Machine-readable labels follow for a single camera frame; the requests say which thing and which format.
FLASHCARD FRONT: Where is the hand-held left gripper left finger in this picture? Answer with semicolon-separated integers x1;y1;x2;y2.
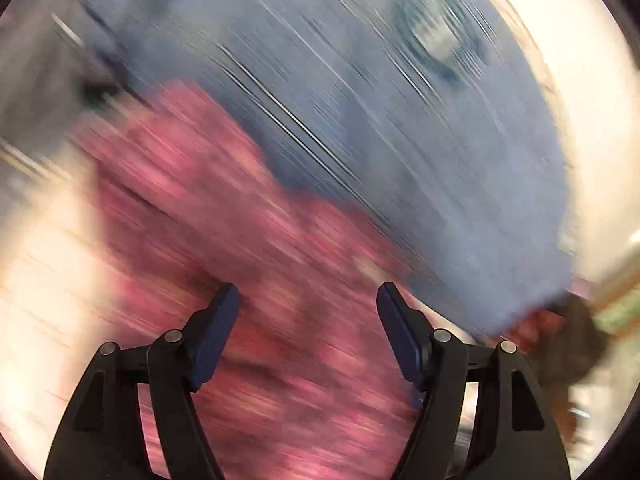
44;282;240;480

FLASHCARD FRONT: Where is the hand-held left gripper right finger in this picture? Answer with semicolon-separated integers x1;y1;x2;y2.
376;282;572;480

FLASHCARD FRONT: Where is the purple floral garment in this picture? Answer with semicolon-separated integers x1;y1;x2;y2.
75;80;481;480

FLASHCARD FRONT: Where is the red plastic bag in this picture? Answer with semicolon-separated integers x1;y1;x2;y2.
505;309;566;356

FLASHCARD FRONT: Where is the blue plaid pillow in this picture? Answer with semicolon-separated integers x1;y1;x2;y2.
80;0;581;336

